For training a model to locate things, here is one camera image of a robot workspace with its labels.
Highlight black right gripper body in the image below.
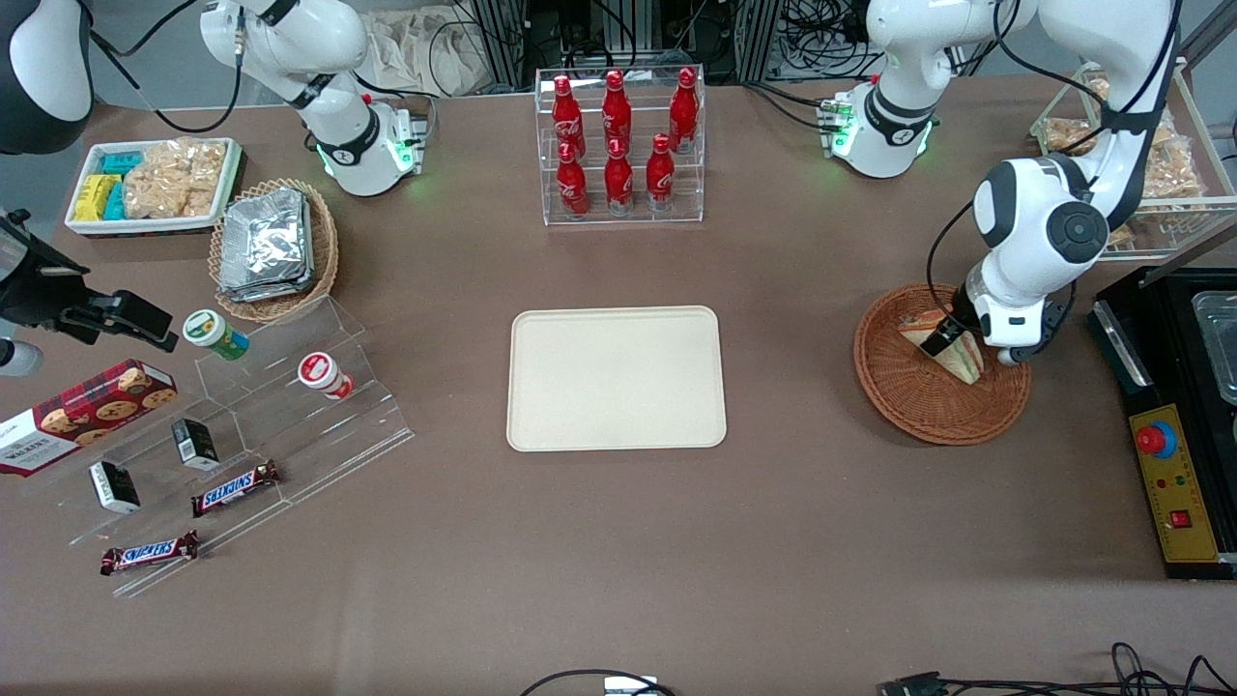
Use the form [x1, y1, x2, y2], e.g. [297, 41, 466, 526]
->
[0, 213, 100, 328]

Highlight triangle sandwich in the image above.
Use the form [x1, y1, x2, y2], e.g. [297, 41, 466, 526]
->
[898, 307, 986, 386]

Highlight round brown wicker basket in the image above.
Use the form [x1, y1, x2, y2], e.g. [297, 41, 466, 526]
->
[853, 282, 1032, 447]

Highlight white rectangular snack tray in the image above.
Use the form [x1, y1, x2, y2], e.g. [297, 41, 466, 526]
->
[64, 137, 244, 239]

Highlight oval wicker basket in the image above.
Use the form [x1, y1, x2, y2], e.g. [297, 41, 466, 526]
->
[208, 178, 341, 324]

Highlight cream plastic serving tray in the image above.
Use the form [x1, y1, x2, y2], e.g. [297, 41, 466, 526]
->
[506, 305, 729, 453]

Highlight green lidded snack cup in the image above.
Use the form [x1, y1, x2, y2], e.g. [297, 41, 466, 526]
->
[182, 308, 251, 363]

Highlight red tartan cookie box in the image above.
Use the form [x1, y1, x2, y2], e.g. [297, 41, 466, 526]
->
[0, 358, 180, 479]

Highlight yellow snack pack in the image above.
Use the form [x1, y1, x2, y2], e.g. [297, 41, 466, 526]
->
[73, 174, 121, 222]

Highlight small black box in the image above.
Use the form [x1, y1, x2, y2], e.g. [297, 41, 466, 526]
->
[171, 417, 221, 473]
[88, 459, 142, 515]

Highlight clear bag of rice snacks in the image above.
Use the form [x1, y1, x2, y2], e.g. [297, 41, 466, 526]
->
[122, 136, 229, 220]

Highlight silver foil packet stack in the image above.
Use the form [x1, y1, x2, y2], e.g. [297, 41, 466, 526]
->
[217, 187, 316, 305]

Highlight black appliance housing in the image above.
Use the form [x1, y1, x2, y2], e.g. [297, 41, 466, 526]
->
[1088, 265, 1237, 582]

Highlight red lidded snack cup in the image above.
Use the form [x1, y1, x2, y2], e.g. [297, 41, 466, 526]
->
[297, 351, 356, 402]

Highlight brown Snickers bar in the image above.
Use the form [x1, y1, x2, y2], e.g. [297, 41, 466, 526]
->
[99, 529, 201, 578]
[189, 459, 282, 519]

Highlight clear acrylic stepped shelf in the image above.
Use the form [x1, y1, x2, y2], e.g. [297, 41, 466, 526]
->
[24, 295, 417, 600]

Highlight steel pan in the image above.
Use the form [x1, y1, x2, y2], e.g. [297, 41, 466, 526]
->
[1191, 289, 1237, 405]

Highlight yellow emergency stop panel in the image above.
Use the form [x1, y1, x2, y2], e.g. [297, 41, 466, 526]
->
[1128, 403, 1225, 566]

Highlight clear acrylic bottle rack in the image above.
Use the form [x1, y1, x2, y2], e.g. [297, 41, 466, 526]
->
[534, 66, 707, 227]

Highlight red cola bottle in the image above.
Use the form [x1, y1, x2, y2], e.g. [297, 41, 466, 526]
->
[669, 68, 701, 156]
[601, 70, 634, 154]
[603, 138, 636, 216]
[556, 142, 591, 218]
[645, 133, 677, 213]
[551, 74, 588, 161]

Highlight beige cloth bag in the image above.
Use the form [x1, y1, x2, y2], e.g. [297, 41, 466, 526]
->
[361, 7, 486, 99]

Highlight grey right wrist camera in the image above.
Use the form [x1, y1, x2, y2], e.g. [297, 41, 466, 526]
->
[0, 337, 45, 378]

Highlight white wire rack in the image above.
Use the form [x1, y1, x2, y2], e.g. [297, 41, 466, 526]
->
[1028, 57, 1237, 263]

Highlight black connector cable bundle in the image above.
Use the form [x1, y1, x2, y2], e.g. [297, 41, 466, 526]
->
[877, 641, 1237, 696]

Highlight black cable with white adapter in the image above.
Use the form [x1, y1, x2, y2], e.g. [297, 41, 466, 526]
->
[520, 668, 679, 696]

